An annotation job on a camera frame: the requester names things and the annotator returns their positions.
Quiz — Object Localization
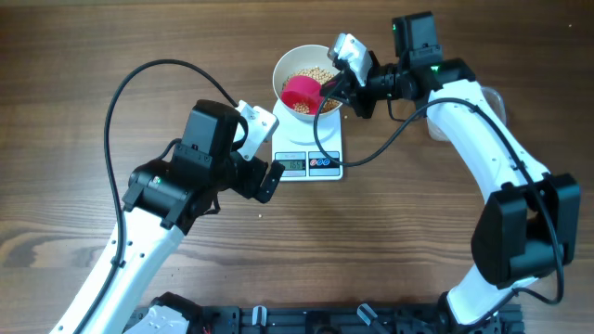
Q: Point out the soybeans in bowl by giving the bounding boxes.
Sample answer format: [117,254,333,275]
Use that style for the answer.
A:
[282,67,333,90]

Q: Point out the white bowl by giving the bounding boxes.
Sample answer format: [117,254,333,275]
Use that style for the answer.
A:
[272,45,339,122]

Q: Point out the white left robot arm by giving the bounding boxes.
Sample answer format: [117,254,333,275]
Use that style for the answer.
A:
[53,100,284,333]

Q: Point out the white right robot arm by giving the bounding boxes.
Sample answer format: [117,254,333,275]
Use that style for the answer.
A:
[321,12,581,333]

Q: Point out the white digital kitchen scale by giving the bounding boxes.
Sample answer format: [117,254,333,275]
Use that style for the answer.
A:
[272,100,343,182]

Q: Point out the clear plastic container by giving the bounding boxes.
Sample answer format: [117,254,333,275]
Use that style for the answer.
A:
[426,86,508,142]

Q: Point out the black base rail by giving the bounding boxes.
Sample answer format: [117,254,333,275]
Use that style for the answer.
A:
[189,304,525,334]

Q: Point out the pink measuring scoop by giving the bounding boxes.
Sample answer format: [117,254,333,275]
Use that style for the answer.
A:
[280,75,323,114]

